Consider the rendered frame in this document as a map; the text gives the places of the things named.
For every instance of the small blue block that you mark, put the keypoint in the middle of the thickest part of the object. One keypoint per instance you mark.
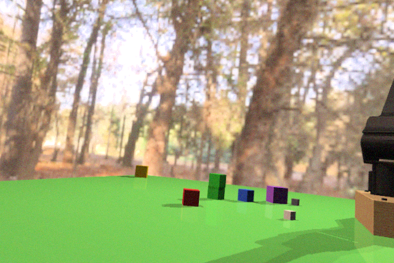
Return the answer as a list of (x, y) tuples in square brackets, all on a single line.
[(245, 195)]

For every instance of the green block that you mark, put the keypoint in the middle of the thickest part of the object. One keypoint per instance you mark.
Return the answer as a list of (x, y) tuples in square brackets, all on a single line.
[(217, 180), (215, 193)]

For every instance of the purple block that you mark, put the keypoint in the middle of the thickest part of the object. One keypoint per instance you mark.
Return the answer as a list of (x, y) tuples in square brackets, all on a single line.
[(277, 194)]

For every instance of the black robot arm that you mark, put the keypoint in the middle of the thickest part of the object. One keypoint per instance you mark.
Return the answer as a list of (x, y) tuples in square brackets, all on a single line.
[(377, 143)]

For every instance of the red block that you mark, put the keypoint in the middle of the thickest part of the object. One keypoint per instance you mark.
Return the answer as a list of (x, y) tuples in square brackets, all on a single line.
[(190, 197)]

